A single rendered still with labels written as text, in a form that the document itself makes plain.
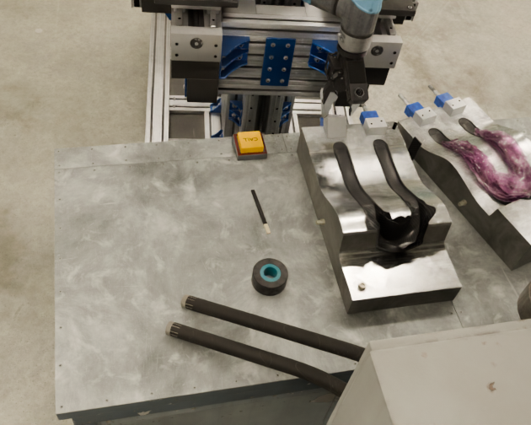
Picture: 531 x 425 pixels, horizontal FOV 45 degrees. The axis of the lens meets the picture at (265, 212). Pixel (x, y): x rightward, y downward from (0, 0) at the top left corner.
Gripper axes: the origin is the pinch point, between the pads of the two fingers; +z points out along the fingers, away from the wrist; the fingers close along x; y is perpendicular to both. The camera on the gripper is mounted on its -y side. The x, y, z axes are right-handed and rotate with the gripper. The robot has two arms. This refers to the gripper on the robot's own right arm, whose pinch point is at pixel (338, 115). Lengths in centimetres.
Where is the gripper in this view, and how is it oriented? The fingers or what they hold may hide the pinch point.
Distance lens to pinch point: 164.1
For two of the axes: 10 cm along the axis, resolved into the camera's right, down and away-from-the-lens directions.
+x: -9.7, 0.9, -2.1
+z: -1.1, 6.1, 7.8
